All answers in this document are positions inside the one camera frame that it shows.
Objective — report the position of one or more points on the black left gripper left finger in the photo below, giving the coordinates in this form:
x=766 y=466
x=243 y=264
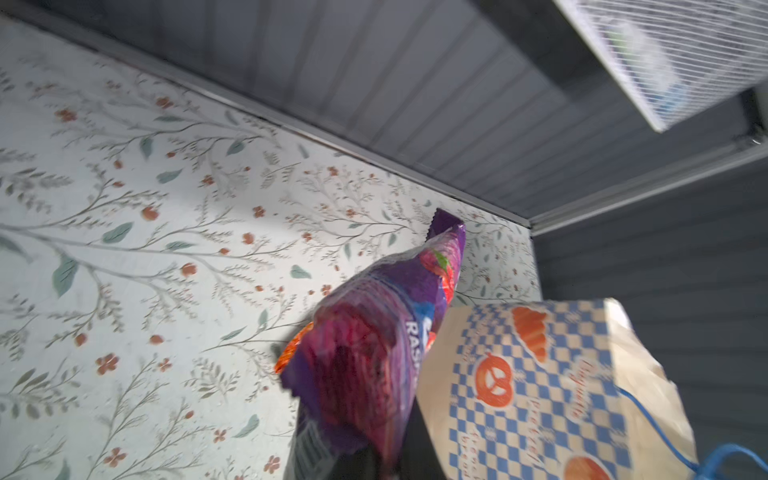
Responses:
x=363 y=464

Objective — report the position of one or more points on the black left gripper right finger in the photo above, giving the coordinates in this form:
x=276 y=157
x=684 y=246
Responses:
x=418 y=459

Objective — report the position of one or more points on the dark purple candy bar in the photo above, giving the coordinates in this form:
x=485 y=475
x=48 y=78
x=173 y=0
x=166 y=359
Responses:
x=355 y=374

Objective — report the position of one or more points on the white blue checkered paper bag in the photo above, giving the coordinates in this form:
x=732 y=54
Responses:
x=557 y=390

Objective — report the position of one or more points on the orange chips bag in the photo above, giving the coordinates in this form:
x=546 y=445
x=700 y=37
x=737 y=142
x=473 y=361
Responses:
x=289 y=351

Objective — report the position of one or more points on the white wire mesh basket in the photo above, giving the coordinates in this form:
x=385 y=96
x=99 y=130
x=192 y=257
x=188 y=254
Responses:
x=675 y=59

